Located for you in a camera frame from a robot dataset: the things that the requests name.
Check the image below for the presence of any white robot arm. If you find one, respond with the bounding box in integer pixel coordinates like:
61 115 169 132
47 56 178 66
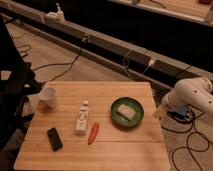
153 77 213 119

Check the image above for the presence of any blue box on floor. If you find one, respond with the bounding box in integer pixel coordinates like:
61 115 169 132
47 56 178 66
175 106 188 117

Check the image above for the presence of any green round bowl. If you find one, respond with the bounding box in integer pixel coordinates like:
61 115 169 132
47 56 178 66
110 97 144 128

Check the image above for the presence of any white sponge in bowl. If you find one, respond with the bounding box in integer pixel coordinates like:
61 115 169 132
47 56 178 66
117 104 135 119

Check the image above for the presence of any red chili pepper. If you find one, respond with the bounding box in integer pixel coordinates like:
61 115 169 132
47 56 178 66
88 122 99 145

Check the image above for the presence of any white tube bottle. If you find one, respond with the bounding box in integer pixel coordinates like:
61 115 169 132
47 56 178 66
75 100 89 135

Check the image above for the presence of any black smartphone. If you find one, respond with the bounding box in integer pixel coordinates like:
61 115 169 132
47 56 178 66
47 128 63 151

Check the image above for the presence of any white paper cup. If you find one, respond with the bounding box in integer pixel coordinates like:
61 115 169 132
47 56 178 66
39 87 56 108

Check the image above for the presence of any black floor cable right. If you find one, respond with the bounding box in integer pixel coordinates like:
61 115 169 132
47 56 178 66
165 108 213 171

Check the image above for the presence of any black floor cable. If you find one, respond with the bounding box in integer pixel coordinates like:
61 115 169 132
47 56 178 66
15 36 90 84
165 108 213 171

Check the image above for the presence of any long metal rail beam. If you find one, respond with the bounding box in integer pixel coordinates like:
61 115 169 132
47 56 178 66
0 0 213 85

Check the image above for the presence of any white cable on rail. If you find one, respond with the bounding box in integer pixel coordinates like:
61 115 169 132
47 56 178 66
121 49 156 80

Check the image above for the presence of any black floor cable left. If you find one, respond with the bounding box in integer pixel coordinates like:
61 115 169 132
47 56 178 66
15 36 90 84

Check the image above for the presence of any white object on rail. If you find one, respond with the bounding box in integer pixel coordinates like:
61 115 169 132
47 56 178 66
45 4 65 22

